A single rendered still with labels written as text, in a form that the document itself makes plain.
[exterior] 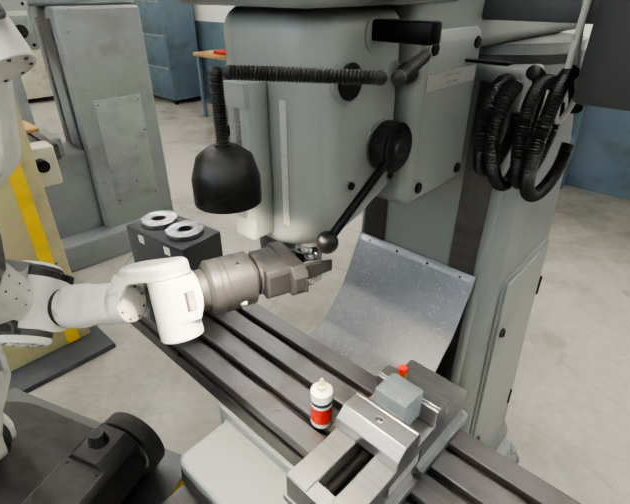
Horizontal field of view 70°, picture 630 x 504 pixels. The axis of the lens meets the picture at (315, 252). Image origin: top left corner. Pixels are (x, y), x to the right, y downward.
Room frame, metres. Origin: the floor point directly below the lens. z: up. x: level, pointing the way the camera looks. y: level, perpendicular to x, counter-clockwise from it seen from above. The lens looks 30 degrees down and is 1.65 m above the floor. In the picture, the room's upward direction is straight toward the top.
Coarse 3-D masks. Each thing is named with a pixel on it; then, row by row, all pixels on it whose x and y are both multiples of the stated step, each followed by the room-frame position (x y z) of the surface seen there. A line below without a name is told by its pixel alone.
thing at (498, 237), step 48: (480, 48) 0.93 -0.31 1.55; (528, 48) 0.91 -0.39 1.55; (480, 96) 0.87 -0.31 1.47; (432, 192) 0.92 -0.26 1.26; (480, 192) 0.85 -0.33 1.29; (384, 240) 1.00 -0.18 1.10; (432, 240) 0.91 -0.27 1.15; (480, 240) 0.84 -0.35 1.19; (528, 240) 0.96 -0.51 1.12; (480, 288) 0.84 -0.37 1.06; (528, 288) 0.99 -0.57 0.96; (480, 336) 0.83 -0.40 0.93; (480, 384) 0.85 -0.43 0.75; (480, 432) 0.89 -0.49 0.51
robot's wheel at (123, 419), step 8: (112, 416) 0.88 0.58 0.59; (120, 416) 0.87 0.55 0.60; (128, 416) 0.87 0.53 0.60; (112, 424) 0.85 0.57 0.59; (120, 424) 0.84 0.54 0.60; (128, 424) 0.85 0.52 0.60; (136, 424) 0.85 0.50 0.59; (144, 424) 0.86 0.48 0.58; (128, 432) 0.83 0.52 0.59; (136, 432) 0.83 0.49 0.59; (144, 432) 0.84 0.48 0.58; (152, 432) 0.85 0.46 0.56; (136, 440) 0.82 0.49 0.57; (144, 440) 0.82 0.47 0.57; (152, 440) 0.83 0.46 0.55; (160, 440) 0.84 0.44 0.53; (144, 448) 0.81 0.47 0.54; (152, 448) 0.81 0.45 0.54; (160, 448) 0.83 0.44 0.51; (144, 456) 0.83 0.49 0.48; (152, 456) 0.80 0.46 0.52; (160, 456) 0.82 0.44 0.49; (144, 464) 0.82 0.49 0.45; (152, 464) 0.81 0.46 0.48
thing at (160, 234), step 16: (128, 224) 1.03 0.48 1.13; (144, 224) 1.01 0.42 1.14; (160, 224) 1.01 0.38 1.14; (176, 224) 1.01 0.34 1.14; (192, 224) 1.01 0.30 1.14; (144, 240) 0.98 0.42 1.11; (160, 240) 0.95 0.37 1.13; (176, 240) 0.94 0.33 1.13; (192, 240) 0.95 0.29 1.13; (208, 240) 0.96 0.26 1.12; (144, 256) 0.99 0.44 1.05; (160, 256) 0.95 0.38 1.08; (176, 256) 0.91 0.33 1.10; (192, 256) 0.92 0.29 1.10; (208, 256) 0.96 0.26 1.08
